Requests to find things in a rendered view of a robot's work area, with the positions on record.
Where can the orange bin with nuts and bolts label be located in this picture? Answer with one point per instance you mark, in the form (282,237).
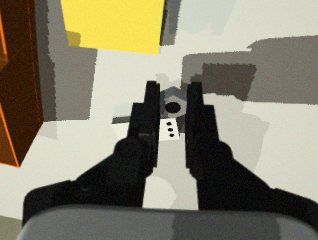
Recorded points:
(20,93)

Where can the grey hex nut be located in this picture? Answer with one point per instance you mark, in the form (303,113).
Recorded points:
(173,102)

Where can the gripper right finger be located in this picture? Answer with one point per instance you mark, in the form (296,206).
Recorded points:
(229,184)

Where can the white domino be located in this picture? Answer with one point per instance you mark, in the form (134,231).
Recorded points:
(169,129)

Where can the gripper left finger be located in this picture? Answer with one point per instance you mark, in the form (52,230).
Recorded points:
(121,177)

